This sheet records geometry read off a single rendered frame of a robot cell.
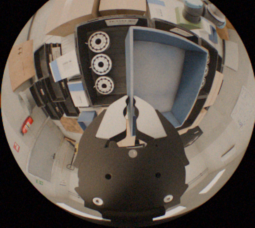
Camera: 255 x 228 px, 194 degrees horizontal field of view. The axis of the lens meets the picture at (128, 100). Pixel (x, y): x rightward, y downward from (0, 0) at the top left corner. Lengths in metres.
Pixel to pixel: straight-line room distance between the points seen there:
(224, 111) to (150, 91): 3.57
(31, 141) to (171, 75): 2.85
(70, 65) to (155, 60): 0.38
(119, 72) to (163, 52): 0.28
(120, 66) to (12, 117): 2.53
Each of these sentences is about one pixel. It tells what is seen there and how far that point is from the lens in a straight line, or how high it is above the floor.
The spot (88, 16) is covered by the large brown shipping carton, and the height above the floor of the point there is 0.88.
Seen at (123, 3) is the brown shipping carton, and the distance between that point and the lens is 0.47.
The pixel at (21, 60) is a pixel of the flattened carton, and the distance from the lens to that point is 2.52.
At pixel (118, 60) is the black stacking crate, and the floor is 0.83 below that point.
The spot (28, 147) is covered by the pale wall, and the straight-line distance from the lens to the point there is 2.75.
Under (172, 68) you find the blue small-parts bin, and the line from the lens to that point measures 0.20.
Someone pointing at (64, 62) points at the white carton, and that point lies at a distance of 0.45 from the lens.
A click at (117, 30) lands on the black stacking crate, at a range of 0.42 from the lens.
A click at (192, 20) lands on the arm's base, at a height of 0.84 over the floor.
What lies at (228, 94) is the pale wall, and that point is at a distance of 3.57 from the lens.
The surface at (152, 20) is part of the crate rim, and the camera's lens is 0.36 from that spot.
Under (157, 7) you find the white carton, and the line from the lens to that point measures 0.61.
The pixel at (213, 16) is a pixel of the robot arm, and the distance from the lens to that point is 0.56.
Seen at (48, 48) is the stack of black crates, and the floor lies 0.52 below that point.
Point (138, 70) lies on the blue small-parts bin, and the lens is 0.16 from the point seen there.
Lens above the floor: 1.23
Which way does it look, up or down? 57 degrees down
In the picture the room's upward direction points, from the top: 170 degrees clockwise
